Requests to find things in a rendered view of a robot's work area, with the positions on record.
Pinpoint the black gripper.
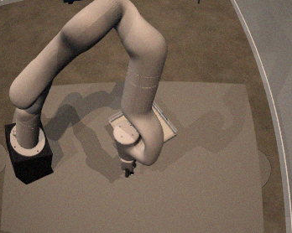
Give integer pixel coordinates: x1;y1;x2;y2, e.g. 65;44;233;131
121;159;136;178

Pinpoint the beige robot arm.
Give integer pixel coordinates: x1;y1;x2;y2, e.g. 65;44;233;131
9;0;168;166

